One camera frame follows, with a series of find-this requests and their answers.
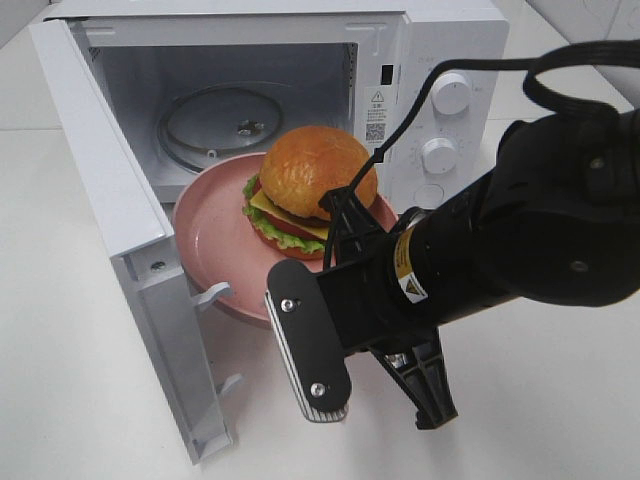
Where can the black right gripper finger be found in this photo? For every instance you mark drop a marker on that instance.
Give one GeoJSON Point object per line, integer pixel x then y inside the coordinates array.
{"type": "Point", "coordinates": [361, 233]}
{"type": "Point", "coordinates": [420, 372]}

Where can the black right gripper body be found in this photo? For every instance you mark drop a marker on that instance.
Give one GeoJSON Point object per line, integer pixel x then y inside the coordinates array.
{"type": "Point", "coordinates": [388, 300]}

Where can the burger with lettuce and cheese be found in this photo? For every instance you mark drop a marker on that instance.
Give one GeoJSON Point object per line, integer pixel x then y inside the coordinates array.
{"type": "Point", "coordinates": [283, 200]}

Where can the round white door button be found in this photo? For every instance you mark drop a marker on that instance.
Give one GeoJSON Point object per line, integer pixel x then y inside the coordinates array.
{"type": "Point", "coordinates": [429, 196]}

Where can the white microwave knob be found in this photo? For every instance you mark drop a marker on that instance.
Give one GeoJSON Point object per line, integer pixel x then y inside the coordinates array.
{"type": "Point", "coordinates": [451, 93]}
{"type": "Point", "coordinates": [439, 156]}

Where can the pink round plate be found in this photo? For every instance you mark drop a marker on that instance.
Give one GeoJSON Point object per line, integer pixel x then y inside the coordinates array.
{"type": "Point", "coordinates": [216, 242]}

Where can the white microwave door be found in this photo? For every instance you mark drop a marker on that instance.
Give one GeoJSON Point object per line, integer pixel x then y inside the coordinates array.
{"type": "Point", "coordinates": [138, 237]}

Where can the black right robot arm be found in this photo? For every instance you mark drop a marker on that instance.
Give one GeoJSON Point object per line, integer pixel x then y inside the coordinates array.
{"type": "Point", "coordinates": [556, 221]}

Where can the glass microwave turntable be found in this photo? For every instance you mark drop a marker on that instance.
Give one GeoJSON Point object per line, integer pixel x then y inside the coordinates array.
{"type": "Point", "coordinates": [211, 124]}

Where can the white microwave oven body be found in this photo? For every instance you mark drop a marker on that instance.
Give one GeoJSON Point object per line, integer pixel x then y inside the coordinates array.
{"type": "Point", "coordinates": [353, 65]}

